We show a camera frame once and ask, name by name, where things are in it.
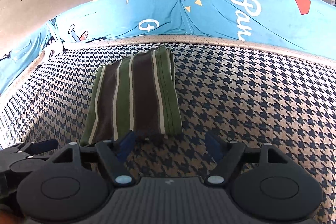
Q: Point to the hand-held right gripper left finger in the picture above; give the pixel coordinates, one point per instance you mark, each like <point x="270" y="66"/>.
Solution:
<point x="126" y="144"/>

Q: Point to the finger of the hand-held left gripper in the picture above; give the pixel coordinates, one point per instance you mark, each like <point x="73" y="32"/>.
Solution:
<point x="43" y="146"/>

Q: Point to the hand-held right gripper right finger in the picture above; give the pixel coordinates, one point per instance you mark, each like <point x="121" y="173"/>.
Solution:
<point x="214" y="145"/>

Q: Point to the green brown striped t-shirt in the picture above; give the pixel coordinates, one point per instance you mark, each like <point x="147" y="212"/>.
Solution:
<point x="136" y="98"/>

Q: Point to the person's left hand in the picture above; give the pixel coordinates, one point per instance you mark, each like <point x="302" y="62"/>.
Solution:
<point x="8" y="214"/>

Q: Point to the houndstooth sofa mat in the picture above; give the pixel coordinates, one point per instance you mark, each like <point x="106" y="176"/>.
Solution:
<point x="249" y="108"/>

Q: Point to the blue printed sofa cover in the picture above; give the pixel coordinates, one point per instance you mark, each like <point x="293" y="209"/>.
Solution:
<point x="170" y="11"/>

